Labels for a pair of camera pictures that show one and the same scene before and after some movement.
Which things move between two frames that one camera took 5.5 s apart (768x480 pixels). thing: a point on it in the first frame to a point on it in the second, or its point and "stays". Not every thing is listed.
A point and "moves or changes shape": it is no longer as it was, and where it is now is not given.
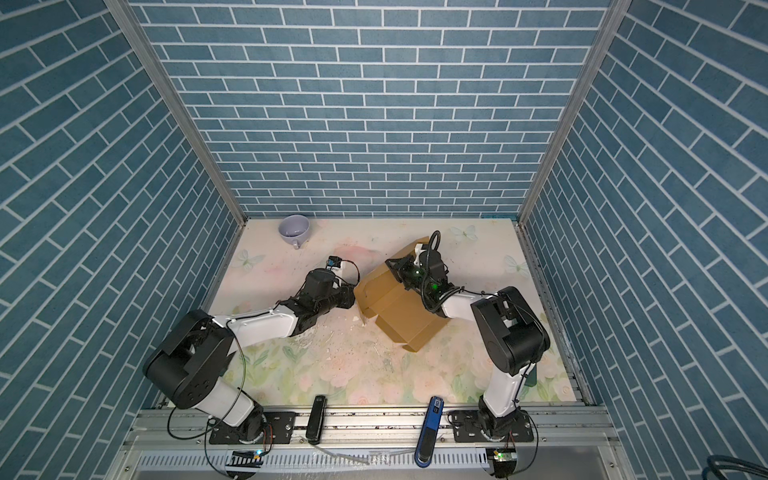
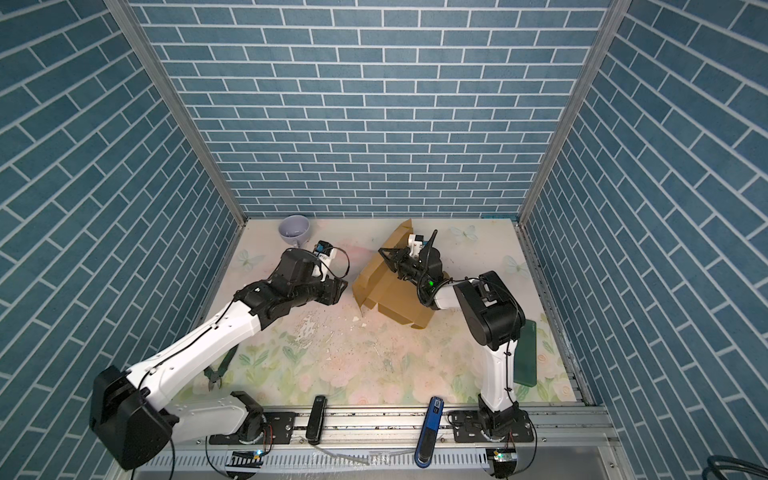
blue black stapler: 429,432 stays
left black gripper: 347,292 to 334,290
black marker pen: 316,420 stays
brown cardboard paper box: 399,312 moves or changes shape
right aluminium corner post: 571,105 stays
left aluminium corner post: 152,54 stays
